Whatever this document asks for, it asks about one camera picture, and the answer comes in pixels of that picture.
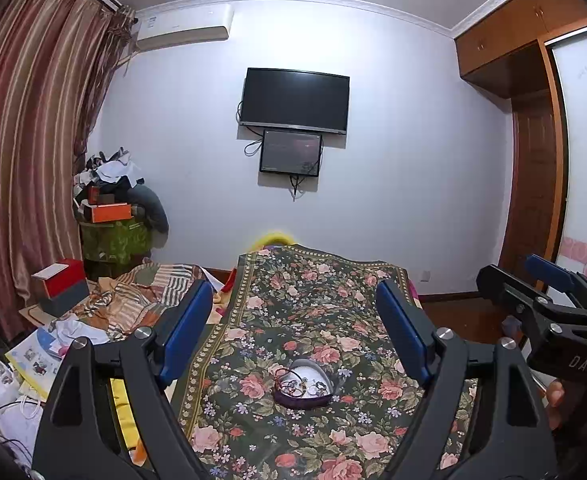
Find red braided cord bracelet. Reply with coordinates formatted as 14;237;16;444
276;376;308;399

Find purple heart-shaped jewelry box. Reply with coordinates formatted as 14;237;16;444
273;359;335;411

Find person's hand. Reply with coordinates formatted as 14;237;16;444
545;380;565;430

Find yellow fleece blanket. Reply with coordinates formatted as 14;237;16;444
110;232;295;466

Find brown wooden door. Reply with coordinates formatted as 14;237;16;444
499;92;556;286

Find striped patchwork quilt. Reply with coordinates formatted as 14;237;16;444
72;262;208;341

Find red and grey box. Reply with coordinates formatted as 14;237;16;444
31;259;90;318

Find green cloth covered cabinet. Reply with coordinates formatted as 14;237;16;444
80;219;152;264

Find dark floral bed cover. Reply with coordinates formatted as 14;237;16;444
170;242;480;480

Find wooden overhead cabinet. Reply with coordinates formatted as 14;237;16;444
455;0;587;99

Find orange shoe box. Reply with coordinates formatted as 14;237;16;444
83;203;132;223

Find pile of clothes on cabinet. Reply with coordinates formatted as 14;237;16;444
72;148;145;205

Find striped brown red curtain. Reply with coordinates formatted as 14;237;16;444
0;0;134;340

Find white wall socket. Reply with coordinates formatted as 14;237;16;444
420;270;431;283

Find small black wall monitor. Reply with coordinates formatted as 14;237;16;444
259;130;323;178

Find large black wall television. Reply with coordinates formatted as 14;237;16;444
238;67;350;134

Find white wall air conditioner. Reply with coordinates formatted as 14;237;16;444
136;3;234;52

